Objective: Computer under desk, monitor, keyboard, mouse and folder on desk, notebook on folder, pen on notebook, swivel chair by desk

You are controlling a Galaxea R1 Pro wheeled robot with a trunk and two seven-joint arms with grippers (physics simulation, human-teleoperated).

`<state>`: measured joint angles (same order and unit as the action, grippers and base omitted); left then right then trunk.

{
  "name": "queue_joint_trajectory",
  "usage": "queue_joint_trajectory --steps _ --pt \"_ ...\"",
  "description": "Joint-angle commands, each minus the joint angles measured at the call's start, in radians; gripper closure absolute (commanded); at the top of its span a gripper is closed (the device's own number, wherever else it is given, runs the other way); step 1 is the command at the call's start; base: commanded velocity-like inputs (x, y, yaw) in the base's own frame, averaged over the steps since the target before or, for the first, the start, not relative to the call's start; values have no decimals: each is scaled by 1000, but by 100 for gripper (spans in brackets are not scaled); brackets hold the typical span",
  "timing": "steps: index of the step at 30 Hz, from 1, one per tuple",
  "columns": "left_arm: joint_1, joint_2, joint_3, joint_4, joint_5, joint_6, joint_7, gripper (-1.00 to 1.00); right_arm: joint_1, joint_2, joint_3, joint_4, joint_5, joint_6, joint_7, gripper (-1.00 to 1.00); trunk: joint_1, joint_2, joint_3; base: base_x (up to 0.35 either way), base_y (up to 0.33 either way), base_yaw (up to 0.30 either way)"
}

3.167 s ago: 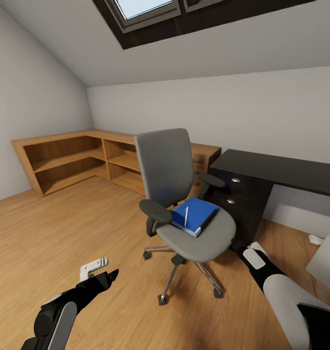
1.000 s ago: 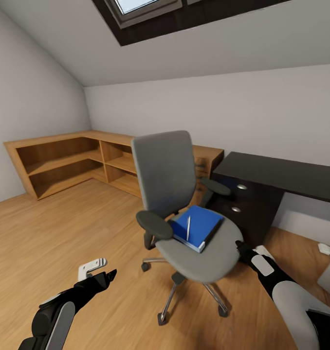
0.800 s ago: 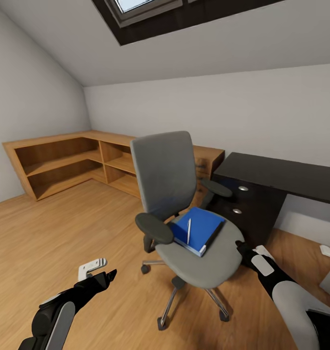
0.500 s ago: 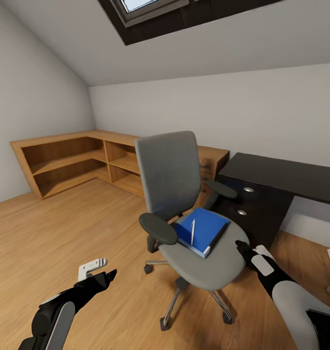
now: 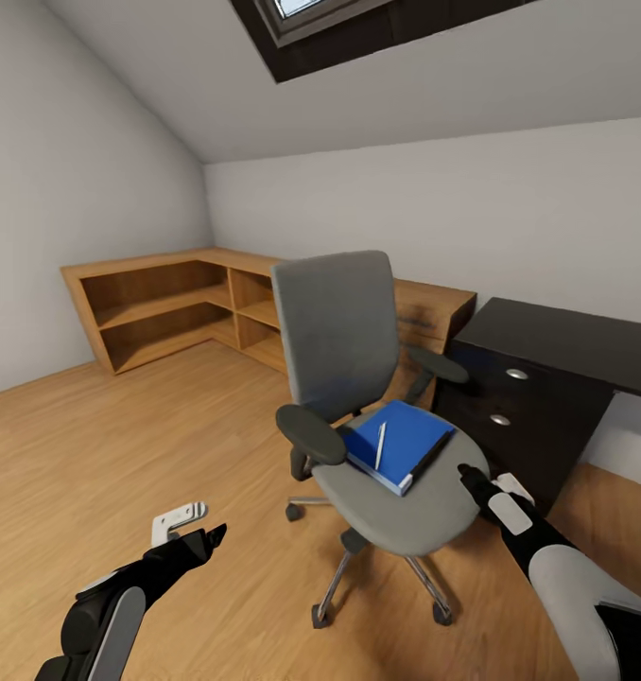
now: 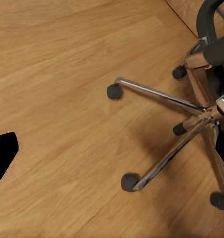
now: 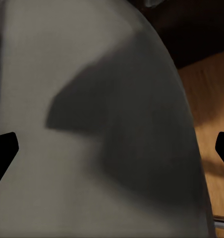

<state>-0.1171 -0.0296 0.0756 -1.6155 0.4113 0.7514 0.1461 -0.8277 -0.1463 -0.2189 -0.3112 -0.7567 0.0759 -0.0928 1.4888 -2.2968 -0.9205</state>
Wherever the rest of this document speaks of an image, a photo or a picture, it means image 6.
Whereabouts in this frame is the swivel chair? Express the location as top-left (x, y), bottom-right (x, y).
top-left (107, 0), bottom-right (224, 210)

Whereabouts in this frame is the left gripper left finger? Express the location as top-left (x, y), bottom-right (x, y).
top-left (0, 132), bottom-right (19, 180)

